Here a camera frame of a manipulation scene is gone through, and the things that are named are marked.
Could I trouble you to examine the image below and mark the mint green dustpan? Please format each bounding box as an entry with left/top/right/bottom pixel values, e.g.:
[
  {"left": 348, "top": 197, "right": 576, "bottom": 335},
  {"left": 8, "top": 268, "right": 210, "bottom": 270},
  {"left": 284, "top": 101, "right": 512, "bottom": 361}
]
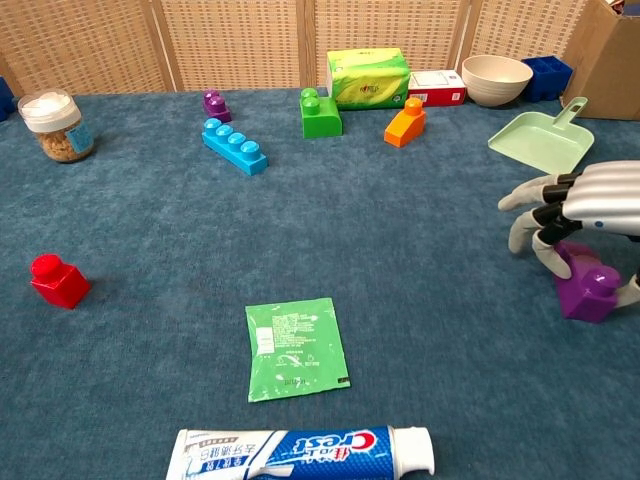
[{"left": 487, "top": 96, "right": 596, "bottom": 180}]

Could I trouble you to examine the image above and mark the blue carpet table cover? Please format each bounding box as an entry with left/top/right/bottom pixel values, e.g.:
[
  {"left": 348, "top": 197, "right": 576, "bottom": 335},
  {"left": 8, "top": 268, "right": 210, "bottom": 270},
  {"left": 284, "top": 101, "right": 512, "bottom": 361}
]
[{"left": 0, "top": 88, "right": 640, "bottom": 480}]

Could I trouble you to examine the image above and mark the blue compartment tray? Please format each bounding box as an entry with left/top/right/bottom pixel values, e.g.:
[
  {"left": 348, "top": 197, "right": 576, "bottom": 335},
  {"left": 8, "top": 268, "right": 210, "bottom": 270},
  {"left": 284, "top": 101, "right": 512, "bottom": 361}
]
[
  {"left": 521, "top": 54, "right": 574, "bottom": 102},
  {"left": 0, "top": 77, "right": 15, "bottom": 123}
]

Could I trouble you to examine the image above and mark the beige bowl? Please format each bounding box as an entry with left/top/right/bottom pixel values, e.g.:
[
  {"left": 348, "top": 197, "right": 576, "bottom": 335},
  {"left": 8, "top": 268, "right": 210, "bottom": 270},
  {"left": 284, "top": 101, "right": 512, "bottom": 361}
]
[{"left": 460, "top": 54, "right": 534, "bottom": 108}]

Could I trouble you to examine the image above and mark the clear jar with white lid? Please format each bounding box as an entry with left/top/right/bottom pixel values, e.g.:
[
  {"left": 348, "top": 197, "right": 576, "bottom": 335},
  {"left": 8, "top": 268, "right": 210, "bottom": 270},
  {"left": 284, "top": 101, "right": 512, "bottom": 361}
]
[{"left": 17, "top": 88, "right": 96, "bottom": 164}]

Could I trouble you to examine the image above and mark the green tissue pack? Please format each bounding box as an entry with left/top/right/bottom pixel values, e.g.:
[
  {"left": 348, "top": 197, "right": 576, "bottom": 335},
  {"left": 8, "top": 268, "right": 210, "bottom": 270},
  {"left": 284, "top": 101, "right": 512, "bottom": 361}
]
[{"left": 326, "top": 47, "right": 412, "bottom": 111}]

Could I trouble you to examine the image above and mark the red and white box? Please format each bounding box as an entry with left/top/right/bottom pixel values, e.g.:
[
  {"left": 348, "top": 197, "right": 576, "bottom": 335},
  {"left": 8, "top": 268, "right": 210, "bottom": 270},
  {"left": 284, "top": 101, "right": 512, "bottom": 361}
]
[{"left": 407, "top": 69, "right": 468, "bottom": 108}]

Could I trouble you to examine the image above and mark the cardboard box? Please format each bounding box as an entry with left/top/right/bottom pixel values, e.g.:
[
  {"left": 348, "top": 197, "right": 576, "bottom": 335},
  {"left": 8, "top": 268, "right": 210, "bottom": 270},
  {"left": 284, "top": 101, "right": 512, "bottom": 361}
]
[{"left": 562, "top": 0, "right": 640, "bottom": 121}]

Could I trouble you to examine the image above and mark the orange block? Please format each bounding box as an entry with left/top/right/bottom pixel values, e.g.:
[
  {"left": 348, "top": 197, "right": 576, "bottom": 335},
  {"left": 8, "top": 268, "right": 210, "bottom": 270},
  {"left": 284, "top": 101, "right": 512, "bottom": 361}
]
[{"left": 383, "top": 97, "right": 427, "bottom": 149}]

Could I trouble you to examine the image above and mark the green block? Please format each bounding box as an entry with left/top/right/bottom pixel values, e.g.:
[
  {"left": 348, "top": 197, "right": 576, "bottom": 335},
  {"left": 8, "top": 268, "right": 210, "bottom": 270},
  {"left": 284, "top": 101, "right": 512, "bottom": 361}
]
[{"left": 299, "top": 87, "right": 345, "bottom": 139}]

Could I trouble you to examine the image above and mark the green sachet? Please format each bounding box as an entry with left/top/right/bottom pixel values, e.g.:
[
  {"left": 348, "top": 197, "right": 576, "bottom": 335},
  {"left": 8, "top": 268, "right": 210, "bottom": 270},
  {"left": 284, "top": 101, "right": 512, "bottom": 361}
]
[{"left": 244, "top": 297, "right": 352, "bottom": 404}]

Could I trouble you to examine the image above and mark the woven folding screen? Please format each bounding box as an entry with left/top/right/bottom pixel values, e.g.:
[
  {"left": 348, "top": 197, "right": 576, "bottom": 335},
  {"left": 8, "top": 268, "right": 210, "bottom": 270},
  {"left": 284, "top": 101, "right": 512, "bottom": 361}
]
[{"left": 0, "top": 0, "right": 601, "bottom": 97}]

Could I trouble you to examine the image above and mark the small purple two-stud block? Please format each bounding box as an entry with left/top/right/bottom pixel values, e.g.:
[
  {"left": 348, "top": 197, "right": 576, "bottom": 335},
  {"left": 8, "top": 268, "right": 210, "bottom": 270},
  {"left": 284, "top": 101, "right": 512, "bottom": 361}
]
[{"left": 202, "top": 89, "right": 233, "bottom": 125}]

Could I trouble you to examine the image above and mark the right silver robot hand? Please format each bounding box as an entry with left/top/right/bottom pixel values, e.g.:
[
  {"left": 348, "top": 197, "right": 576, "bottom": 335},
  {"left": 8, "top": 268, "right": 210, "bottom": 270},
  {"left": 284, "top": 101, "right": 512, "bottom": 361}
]
[{"left": 497, "top": 159, "right": 640, "bottom": 309}]

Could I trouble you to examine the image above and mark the light blue long block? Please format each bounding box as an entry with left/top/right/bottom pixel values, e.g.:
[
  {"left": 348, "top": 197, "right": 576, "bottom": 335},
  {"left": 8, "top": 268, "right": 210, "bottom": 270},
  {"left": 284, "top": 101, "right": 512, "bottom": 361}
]
[{"left": 201, "top": 117, "right": 270, "bottom": 177}]

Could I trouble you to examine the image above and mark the red small block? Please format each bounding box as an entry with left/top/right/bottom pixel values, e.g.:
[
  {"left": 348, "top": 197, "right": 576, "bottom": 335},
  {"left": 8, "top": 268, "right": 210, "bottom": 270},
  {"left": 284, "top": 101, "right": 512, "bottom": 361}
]
[{"left": 29, "top": 253, "right": 93, "bottom": 311}]

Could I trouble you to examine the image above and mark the long purple single-stud block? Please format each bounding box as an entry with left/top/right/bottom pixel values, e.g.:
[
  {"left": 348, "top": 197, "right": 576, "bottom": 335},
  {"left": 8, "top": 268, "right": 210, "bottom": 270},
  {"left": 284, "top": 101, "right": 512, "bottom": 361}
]
[{"left": 553, "top": 240, "right": 624, "bottom": 325}]

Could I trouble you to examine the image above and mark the blue white toothpaste tube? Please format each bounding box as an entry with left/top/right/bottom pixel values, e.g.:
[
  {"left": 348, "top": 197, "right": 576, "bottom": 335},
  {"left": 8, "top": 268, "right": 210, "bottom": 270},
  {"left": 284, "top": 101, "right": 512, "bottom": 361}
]
[{"left": 165, "top": 425, "right": 436, "bottom": 480}]

